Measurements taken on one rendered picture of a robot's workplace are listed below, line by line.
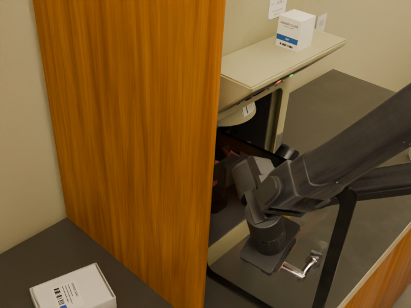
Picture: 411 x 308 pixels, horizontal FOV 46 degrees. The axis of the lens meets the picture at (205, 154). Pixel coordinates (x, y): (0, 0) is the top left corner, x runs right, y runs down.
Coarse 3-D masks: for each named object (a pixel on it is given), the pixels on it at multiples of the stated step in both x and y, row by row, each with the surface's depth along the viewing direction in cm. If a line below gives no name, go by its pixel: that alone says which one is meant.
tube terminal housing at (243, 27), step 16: (240, 0) 85; (256, 0) 89; (288, 0) 97; (304, 0) 101; (224, 16) 84; (240, 16) 87; (256, 16) 91; (224, 32) 86; (240, 32) 89; (256, 32) 93; (272, 32) 97; (224, 48) 88; (240, 48) 92; (288, 80) 111; (256, 96) 103; (272, 96) 114; (288, 96) 114; (224, 112) 97; (272, 112) 118; (272, 128) 121; (272, 144) 124
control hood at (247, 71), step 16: (320, 32) 100; (256, 48) 92; (272, 48) 92; (320, 48) 93; (336, 48) 96; (224, 64) 85; (240, 64) 86; (256, 64) 86; (272, 64) 86; (288, 64) 87; (304, 64) 88; (224, 80) 82; (240, 80) 80; (256, 80) 81; (272, 80) 82; (224, 96) 83; (240, 96) 81
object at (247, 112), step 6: (246, 108) 107; (252, 108) 109; (234, 114) 105; (240, 114) 106; (246, 114) 107; (252, 114) 109; (222, 120) 105; (228, 120) 105; (234, 120) 105; (240, 120) 106; (246, 120) 107
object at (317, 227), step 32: (224, 160) 92; (224, 192) 96; (352, 192) 77; (224, 224) 100; (320, 224) 84; (224, 256) 105; (288, 256) 93; (320, 256) 87; (256, 288) 103; (288, 288) 97; (320, 288) 91
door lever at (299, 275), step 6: (306, 258) 89; (312, 258) 89; (288, 264) 88; (306, 264) 88; (312, 264) 88; (282, 270) 88; (288, 270) 87; (294, 270) 87; (300, 270) 87; (306, 270) 87; (294, 276) 87; (300, 276) 86
